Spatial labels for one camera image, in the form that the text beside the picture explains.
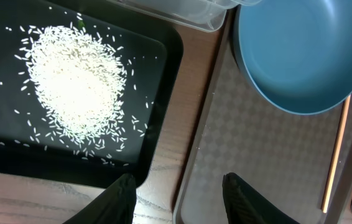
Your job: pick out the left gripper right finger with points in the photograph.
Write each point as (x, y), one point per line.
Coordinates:
(245, 205)

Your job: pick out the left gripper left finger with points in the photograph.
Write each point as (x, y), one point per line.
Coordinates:
(115, 205)

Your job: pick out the white rice pile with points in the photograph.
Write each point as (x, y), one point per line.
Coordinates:
(75, 82)

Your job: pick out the wooden chopstick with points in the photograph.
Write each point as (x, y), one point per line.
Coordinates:
(335, 155)

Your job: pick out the dark blue bowl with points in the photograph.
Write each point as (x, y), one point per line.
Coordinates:
(297, 53)

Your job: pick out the brown serving tray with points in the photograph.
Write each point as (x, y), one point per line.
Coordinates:
(284, 156)

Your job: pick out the black plastic tray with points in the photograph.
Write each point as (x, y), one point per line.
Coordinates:
(163, 77)

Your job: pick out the clear plastic bin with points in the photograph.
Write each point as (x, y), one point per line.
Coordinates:
(204, 15)

